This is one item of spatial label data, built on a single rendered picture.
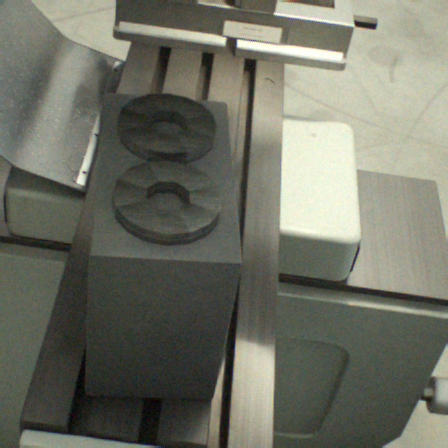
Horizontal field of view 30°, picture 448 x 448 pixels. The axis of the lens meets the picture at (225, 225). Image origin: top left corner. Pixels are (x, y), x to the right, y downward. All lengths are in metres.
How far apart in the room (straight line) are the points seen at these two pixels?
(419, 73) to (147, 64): 2.10
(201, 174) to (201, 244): 0.07
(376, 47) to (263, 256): 2.42
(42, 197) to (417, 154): 1.82
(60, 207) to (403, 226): 0.53
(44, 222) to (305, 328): 0.41
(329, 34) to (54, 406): 0.70
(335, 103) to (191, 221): 2.28
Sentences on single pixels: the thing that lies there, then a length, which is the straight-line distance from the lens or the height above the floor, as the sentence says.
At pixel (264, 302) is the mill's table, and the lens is 0.88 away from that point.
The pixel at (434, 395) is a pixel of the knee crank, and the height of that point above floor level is 0.53.
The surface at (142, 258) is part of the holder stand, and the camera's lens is 0.64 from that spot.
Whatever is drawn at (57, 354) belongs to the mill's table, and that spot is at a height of 0.94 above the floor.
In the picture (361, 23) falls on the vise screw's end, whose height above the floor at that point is 0.99.
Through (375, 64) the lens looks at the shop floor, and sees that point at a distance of 3.19.
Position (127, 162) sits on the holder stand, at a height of 1.13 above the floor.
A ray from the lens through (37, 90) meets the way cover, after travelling 1.21.
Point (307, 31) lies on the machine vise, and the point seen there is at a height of 0.99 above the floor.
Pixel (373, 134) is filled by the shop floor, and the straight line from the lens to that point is 2.81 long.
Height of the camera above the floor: 1.59
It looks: 43 degrees down
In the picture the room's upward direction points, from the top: 10 degrees clockwise
